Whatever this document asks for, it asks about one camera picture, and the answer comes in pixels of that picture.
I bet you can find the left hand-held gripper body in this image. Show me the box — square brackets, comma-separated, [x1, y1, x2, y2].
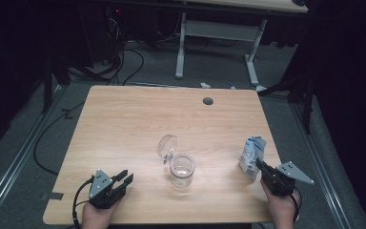
[89, 168, 128, 210]

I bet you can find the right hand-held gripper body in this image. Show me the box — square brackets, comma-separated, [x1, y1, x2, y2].
[261, 160, 315, 198]

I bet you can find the white and blue pouch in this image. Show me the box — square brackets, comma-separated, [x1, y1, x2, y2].
[238, 135, 268, 183]

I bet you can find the clear glass jar with lid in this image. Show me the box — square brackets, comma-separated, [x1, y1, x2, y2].
[156, 134, 196, 189]

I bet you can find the person's left hand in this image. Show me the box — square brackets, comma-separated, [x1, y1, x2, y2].
[81, 199, 121, 229]

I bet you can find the person's right hand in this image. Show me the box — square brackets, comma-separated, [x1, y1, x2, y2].
[260, 178, 301, 229]

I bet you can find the grey tape piece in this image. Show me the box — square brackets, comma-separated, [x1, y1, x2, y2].
[41, 191, 65, 201]

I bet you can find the black metal stand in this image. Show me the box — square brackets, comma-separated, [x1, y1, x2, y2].
[41, 53, 72, 115]
[260, 71, 315, 135]

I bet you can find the white-framed desk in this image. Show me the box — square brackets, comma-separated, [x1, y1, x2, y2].
[174, 0, 309, 94]

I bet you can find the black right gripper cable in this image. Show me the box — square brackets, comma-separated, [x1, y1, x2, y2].
[289, 185, 303, 223]

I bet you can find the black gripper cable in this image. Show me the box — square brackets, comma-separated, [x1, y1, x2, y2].
[71, 176, 95, 229]
[289, 185, 303, 223]

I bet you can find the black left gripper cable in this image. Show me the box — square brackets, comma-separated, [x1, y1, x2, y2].
[71, 176, 95, 229]

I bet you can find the metal floor rail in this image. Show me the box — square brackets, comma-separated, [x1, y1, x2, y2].
[290, 101, 352, 229]
[0, 84, 68, 229]

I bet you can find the long black floor cable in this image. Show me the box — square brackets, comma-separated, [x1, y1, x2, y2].
[32, 101, 87, 177]

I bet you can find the bundle of black cables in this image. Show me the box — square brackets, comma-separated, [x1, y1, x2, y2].
[66, 15, 146, 87]

